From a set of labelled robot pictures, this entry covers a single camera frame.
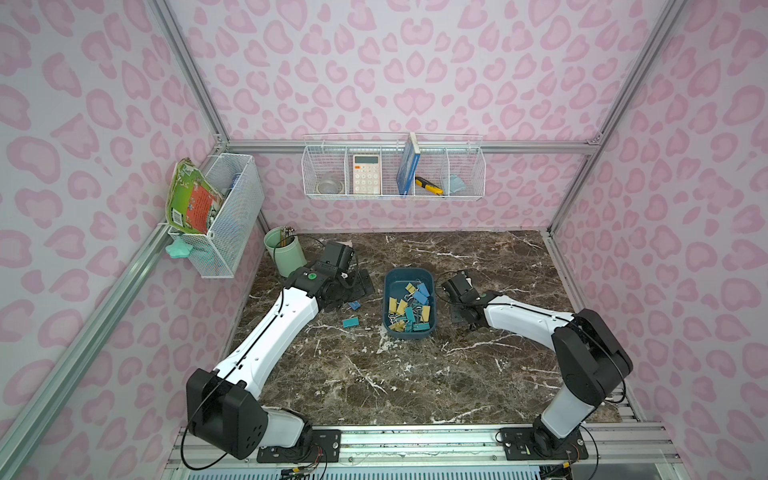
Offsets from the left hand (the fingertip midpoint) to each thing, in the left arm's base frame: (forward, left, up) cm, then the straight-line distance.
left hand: (357, 284), depth 81 cm
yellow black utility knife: (+33, -21, +7) cm, 40 cm away
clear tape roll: (+32, +10, +8) cm, 34 cm away
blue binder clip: (+4, +3, -18) cm, 19 cm away
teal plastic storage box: (+12, -10, -19) cm, 24 cm away
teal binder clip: (-1, +4, -20) cm, 20 cm away
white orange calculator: (+34, -1, +11) cm, 36 cm away
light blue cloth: (+37, -31, +5) cm, 48 cm away
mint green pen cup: (+18, +25, -7) cm, 32 cm away
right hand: (+2, -31, -15) cm, 34 cm away
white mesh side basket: (+1, +33, +12) cm, 35 cm away
